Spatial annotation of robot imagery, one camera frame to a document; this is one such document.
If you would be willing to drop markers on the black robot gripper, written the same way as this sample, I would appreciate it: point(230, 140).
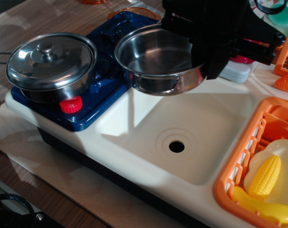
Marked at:
point(221, 29)

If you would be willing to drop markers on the cream toy sink unit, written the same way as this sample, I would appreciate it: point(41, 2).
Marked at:
point(169, 149)

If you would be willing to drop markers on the steel pot with lid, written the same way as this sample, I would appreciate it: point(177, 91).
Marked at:
point(52, 67)

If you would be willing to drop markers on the black bracket with screw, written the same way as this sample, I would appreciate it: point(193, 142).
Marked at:
point(31, 219)

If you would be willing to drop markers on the yellow toy corn cob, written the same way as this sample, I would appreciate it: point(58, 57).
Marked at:
point(265, 178)

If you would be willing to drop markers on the amber lid behind stove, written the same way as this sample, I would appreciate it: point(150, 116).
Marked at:
point(137, 10)

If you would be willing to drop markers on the teal plastic cup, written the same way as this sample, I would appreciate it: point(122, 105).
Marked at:
point(280, 18)

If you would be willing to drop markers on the orange dish rack basket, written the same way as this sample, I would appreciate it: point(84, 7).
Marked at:
point(268, 123)

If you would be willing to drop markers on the dark red plastic pepper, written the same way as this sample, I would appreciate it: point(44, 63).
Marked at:
point(241, 59)

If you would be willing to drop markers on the orange toy carrot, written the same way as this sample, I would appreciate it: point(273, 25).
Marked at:
point(282, 83)

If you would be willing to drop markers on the grey toy faucet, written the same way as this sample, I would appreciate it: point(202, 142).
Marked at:
point(238, 72)

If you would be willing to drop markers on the translucent cream plate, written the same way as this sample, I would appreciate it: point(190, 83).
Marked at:
point(279, 193)

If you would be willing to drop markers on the red stove knob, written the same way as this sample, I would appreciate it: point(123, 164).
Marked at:
point(71, 105)

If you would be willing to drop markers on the blue toy stove top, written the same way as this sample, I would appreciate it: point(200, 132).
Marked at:
point(108, 84)

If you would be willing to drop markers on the orange upright rack frame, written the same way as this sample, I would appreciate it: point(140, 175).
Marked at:
point(285, 59)

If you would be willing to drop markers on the yellow toy banana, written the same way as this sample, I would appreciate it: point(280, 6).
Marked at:
point(273, 212)

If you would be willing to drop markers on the stainless steel pan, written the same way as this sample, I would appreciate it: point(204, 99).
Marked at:
point(157, 62)

